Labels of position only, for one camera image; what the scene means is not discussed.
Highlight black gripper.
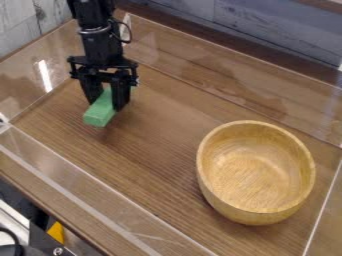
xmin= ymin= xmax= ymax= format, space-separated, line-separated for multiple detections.
xmin=67 ymin=56 xmax=139 ymax=112

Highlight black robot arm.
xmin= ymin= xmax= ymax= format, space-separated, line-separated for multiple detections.
xmin=67 ymin=0 xmax=139 ymax=111

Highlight green rectangular block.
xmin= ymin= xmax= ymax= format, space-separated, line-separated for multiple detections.
xmin=83 ymin=87 xmax=131 ymax=128

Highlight clear acrylic corner bracket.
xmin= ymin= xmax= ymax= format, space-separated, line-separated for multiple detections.
xmin=120 ymin=13 xmax=132 ymax=40

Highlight brown wooden bowl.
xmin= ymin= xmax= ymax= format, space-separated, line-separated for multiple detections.
xmin=196 ymin=120 xmax=316 ymax=226

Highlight yellow warning label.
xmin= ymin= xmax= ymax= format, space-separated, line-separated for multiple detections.
xmin=47 ymin=222 xmax=65 ymax=244

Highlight clear acrylic tray walls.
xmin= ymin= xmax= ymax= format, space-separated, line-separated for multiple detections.
xmin=0 ymin=17 xmax=342 ymax=256

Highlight black cable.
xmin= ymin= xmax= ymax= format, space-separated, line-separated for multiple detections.
xmin=0 ymin=227 xmax=25 ymax=256

